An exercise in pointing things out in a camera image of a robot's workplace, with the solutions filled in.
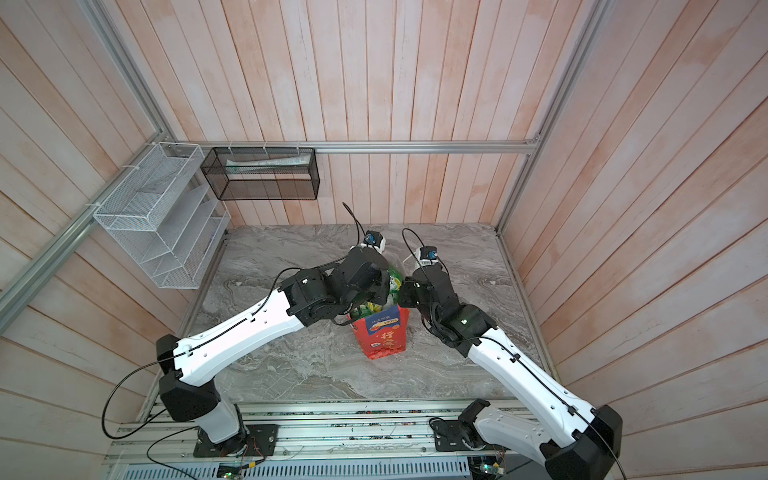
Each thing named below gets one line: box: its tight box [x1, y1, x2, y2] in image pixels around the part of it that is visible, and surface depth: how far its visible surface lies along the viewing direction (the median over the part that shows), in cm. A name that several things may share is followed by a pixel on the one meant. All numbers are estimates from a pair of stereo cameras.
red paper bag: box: [348, 305, 410, 360], surface depth 76 cm
